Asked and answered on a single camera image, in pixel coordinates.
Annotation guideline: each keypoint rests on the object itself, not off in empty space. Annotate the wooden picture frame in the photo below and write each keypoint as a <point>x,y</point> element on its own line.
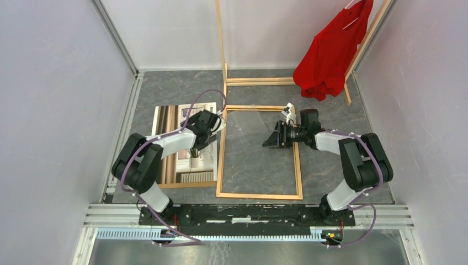
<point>220,172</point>

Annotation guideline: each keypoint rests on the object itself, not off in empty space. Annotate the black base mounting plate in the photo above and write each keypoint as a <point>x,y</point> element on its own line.
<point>252,219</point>

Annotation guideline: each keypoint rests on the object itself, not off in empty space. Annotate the wooden clothes rack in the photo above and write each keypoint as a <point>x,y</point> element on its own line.
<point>279,34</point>

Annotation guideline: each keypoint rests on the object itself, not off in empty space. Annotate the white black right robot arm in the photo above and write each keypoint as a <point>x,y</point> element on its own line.
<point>365,165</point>

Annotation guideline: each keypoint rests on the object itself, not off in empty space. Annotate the aluminium rail frame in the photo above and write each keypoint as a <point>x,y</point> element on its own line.
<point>126,222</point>

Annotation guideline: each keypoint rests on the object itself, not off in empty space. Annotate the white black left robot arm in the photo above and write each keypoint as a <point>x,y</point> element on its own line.
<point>139,164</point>

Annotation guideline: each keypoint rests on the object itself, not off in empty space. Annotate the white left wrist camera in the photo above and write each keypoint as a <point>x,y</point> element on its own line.
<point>220,124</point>

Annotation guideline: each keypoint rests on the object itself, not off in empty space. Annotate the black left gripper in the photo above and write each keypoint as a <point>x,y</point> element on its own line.
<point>212,137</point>

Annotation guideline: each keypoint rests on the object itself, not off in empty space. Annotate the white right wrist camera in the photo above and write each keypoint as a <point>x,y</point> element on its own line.
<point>289,115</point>

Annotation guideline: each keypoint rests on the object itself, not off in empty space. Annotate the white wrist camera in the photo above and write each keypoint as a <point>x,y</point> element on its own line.
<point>289,115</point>
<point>220,124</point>

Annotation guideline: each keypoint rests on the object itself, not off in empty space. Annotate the red t-shirt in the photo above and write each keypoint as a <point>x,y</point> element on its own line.
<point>322,70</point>

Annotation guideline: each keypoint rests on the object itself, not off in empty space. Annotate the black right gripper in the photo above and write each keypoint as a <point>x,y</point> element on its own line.
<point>276,139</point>

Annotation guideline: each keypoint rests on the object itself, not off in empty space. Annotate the white clothes hanger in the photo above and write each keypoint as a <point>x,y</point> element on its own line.
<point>356,13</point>

